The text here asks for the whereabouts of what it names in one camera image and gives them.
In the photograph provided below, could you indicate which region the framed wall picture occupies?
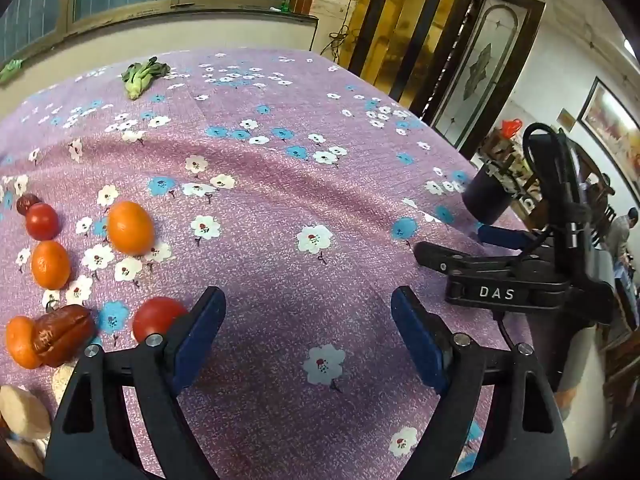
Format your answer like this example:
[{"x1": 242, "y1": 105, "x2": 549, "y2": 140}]
[{"x1": 579, "y1": 76, "x2": 640, "y2": 207}]

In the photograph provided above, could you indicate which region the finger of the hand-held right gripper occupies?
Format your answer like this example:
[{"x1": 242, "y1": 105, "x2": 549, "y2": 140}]
[
  {"x1": 476, "y1": 224, "x2": 544, "y2": 253},
  {"x1": 414, "y1": 240, "x2": 522, "y2": 277}
]

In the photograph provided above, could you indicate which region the large orange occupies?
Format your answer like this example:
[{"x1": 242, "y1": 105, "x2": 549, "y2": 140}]
[{"x1": 107, "y1": 201, "x2": 155, "y2": 256}]

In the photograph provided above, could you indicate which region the black cylindrical container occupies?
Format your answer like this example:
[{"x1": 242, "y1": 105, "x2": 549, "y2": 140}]
[{"x1": 461, "y1": 166, "x2": 512, "y2": 226}]

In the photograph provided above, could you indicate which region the dark red tomato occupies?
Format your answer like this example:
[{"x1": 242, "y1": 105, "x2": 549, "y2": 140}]
[{"x1": 132, "y1": 297, "x2": 190, "y2": 344}]

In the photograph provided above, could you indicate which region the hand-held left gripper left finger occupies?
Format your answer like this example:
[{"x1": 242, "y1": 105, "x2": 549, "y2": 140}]
[{"x1": 45, "y1": 286, "x2": 227, "y2": 480}]

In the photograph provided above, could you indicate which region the glass panel door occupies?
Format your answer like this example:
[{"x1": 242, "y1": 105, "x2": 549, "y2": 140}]
[{"x1": 431, "y1": 0, "x2": 547, "y2": 152}]

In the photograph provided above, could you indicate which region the green cloth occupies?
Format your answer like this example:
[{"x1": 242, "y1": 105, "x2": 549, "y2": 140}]
[{"x1": 0, "y1": 58, "x2": 24, "y2": 84}]

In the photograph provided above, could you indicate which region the green leafy vegetable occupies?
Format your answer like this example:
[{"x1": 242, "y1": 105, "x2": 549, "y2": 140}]
[{"x1": 121, "y1": 56, "x2": 172, "y2": 100}]

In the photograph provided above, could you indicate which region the purple floral tablecloth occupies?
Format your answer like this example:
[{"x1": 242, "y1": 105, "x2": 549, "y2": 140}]
[{"x1": 0, "y1": 48, "x2": 537, "y2": 480}]

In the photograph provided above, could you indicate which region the pale yam chunk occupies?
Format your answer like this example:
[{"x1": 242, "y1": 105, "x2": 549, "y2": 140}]
[{"x1": 0, "y1": 384, "x2": 52, "y2": 443}]

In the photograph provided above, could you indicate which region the small red date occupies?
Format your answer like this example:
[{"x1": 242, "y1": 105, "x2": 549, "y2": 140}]
[{"x1": 15, "y1": 193, "x2": 42, "y2": 216}]

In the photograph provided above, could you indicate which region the small orange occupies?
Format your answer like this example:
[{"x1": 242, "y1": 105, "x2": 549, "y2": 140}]
[{"x1": 31, "y1": 240, "x2": 71, "y2": 291}]

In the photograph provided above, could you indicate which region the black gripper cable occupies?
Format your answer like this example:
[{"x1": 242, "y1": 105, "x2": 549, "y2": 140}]
[{"x1": 492, "y1": 310, "x2": 522, "y2": 353}]

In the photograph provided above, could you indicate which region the gold and black panel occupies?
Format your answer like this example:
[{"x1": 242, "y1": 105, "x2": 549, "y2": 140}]
[{"x1": 347, "y1": 0, "x2": 483, "y2": 113}]

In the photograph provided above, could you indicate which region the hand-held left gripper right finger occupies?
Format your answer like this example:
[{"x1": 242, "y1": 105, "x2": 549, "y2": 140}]
[{"x1": 391, "y1": 286, "x2": 572, "y2": 480}]

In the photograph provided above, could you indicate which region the large red date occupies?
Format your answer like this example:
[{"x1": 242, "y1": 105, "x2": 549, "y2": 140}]
[{"x1": 32, "y1": 304, "x2": 97, "y2": 369}]

